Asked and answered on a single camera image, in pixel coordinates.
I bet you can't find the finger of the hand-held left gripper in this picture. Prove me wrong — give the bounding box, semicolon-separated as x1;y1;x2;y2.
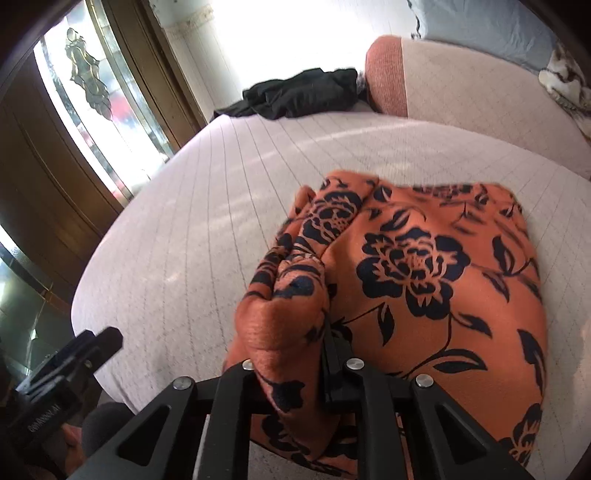
76;327;124;370

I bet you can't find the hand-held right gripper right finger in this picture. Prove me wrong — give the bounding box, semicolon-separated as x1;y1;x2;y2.
321;318;536;480

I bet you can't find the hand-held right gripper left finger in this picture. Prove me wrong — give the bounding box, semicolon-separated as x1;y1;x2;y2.
69;360;264;480

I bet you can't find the orange black floral garment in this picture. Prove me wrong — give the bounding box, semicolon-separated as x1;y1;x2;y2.
224;170;548;478

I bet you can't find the person's left hand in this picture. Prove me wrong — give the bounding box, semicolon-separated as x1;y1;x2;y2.
60;422;93;469

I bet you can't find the grey quilted bed mattress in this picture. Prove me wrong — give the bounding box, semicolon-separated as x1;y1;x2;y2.
71;111;591;416

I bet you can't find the wooden wardrobe with mirror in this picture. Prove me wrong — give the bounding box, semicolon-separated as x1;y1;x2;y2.
0;0;208;384

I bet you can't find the black cloth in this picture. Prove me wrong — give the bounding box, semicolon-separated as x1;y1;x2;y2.
213;68;368;121

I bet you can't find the pink beige bed cushion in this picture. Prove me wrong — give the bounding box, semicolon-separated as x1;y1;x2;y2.
365;34;591;181

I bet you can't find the beige patterned blanket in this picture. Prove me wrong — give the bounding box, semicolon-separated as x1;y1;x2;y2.
538;44;591;114

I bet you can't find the blue grey blanket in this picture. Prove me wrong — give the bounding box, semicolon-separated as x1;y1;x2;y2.
406;0;561;72

